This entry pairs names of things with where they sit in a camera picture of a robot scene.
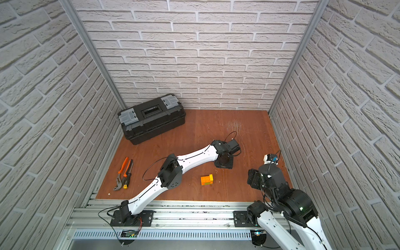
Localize orange long lego brick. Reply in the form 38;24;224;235
201;176;210;185

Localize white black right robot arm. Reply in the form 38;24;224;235
247;161;332;250

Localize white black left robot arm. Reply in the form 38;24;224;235
119;139;241;223

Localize black plastic toolbox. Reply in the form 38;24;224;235
118;94;186;145

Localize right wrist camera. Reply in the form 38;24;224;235
264;154;279;165

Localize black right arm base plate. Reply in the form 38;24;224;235
233;210;259;228

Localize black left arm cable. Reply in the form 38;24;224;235
141;156;171;182

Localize black yellow handled screwdriver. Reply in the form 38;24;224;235
123;159;133;190

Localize orange handled pliers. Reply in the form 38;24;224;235
113;157;129;191

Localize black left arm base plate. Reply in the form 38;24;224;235
110;210;154;227

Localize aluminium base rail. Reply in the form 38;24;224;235
66;200;251;229

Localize white perforated cable tray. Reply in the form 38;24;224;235
73;229;251;241

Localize aluminium corner post right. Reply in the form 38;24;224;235
268;0;329;115

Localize aluminium corner post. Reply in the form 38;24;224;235
268;0;329;115
59;0;127;109

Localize aluminium corner post left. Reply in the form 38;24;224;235
59;0;127;109

